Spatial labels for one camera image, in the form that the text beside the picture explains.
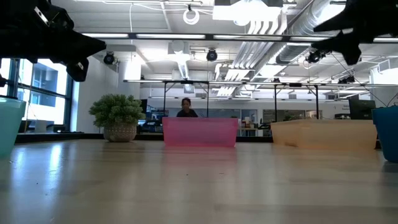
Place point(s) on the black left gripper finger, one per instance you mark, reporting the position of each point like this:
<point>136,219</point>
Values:
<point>77,71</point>
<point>81,48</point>

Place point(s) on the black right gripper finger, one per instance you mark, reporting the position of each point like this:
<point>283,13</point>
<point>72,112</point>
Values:
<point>348,43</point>
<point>337,26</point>

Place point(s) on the green plant in woven pot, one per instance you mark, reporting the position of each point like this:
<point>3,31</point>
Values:
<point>118,115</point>

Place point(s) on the black computer monitor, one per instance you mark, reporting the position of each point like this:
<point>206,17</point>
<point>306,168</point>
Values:
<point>360,109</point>

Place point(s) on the teal plastic bin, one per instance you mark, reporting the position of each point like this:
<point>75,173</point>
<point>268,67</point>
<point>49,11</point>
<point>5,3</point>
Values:
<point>9,124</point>

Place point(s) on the long overhead light bar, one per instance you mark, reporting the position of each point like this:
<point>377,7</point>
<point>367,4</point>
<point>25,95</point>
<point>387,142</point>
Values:
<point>171,36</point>

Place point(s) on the blue plastic bin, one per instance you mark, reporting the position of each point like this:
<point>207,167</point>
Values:
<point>388,133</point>

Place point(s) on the person seated behind desk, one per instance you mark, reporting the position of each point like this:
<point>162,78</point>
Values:
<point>186,111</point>

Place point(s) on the pink translucent plastic bin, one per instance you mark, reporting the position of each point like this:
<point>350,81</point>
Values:
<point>199,132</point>

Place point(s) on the black ceiling camera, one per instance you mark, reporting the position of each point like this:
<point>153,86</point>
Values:
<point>346,80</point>
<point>211,56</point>
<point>314,57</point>
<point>109,58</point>

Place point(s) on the silver ventilation duct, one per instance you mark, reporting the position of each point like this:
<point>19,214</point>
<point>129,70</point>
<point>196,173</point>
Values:
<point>301,28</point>

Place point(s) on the black metal frame stand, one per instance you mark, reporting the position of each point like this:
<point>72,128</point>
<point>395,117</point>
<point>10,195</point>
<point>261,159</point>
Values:
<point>186,82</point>
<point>316,102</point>

